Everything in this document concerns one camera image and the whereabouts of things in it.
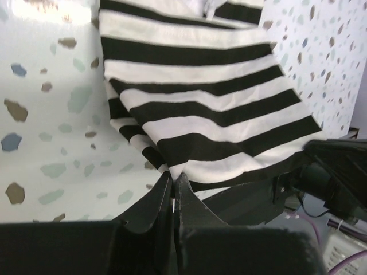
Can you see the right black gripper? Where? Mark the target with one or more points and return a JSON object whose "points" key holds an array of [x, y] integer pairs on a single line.
{"points": [[333, 171]]}

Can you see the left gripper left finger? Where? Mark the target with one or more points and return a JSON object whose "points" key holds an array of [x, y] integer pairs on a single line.
{"points": [[136, 242]]}

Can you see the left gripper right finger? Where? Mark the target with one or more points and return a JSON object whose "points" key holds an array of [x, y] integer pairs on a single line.
{"points": [[205, 244]]}

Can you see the black white striped tank top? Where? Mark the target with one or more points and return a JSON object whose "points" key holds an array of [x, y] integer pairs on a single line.
{"points": [[202, 94]]}

